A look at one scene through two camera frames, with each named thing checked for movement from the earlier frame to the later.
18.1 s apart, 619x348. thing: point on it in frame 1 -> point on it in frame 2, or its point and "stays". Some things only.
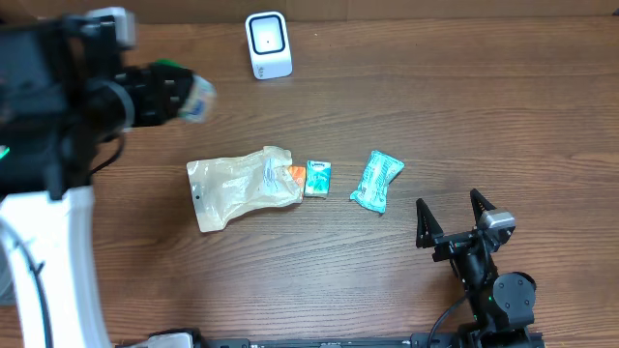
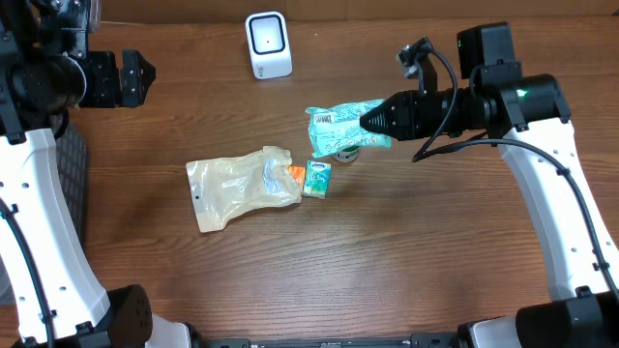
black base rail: x=480 y=339 stays
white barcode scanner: x=269 y=44 stays
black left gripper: x=160 y=84 -> x=137 y=77
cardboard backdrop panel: x=327 y=12 stays
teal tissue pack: x=317 y=177 stays
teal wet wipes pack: x=379 y=172 -> x=336 y=128
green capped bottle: x=199 y=106 -> x=347 y=156
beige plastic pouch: x=221 y=187 stays
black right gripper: x=451 y=244 -> x=406 y=113
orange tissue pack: x=298 y=173 stays
